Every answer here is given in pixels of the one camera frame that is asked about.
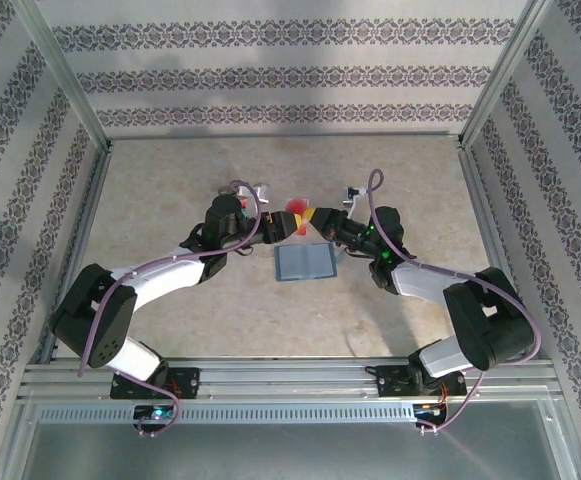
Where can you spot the grey metal sheet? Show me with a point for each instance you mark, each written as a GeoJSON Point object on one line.
{"type": "Point", "coordinates": [290, 455]}

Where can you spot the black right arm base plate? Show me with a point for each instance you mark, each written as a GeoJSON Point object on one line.
{"type": "Point", "coordinates": [392, 382]}

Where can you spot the aluminium back frame rail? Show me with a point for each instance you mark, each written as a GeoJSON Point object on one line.
{"type": "Point", "coordinates": [285, 136]}

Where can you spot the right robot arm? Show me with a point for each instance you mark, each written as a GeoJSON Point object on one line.
{"type": "Point", "coordinates": [490, 320]}

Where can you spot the aluminium left frame post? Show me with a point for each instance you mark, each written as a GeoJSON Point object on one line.
{"type": "Point", "coordinates": [65, 75]}

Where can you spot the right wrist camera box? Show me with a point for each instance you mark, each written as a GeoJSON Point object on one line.
{"type": "Point", "coordinates": [352, 192]}

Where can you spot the aluminium frame post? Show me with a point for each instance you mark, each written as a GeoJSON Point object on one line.
{"type": "Point", "coordinates": [502, 75]}
{"type": "Point", "coordinates": [65, 75]}

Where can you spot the controller board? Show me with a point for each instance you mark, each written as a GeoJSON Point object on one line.
{"type": "Point", "coordinates": [157, 413]}
{"type": "Point", "coordinates": [427, 410]}

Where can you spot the left controller board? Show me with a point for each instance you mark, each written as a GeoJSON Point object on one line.
{"type": "Point", "coordinates": [157, 413]}

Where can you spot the aluminium right frame post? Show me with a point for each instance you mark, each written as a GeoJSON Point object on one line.
{"type": "Point", "coordinates": [502, 75]}

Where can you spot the teal card holder wallet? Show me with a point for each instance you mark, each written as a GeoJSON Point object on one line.
{"type": "Point", "coordinates": [305, 262]}

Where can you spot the aluminium right side rail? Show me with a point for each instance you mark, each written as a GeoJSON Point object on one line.
{"type": "Point", "coordinates": [485, 210]}

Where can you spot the right controller board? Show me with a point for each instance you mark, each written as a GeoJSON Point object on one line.
{"type": "Point", "coordinates": [427, 410]}

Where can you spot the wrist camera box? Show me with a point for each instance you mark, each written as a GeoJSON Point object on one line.
{"type": "Point", "coordinates": [352, 192]}
{"type": "Point", "coordinates": [264, 192]}

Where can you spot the aluminium mounting rail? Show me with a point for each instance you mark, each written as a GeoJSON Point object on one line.
{"type": "Point", "coordinates": [290, 380]}

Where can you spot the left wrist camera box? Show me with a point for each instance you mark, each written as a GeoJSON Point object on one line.
{"type": "Point", "coordinates": [264, 192]}

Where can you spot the stack of colourful cards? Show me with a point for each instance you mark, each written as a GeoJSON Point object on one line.
{"type": "Point", "coordinates": [297, 205]}

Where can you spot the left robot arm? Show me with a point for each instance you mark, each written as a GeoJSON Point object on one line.
{"type": "Point", "coordinates": [95, 320]}

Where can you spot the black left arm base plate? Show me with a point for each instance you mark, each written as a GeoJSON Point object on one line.
{"type": "Point", "coordinates": [190, 382]}

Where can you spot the aluminium left side rail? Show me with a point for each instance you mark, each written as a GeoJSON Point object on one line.
{"type": "Point", "coordinates": [87, 210]}

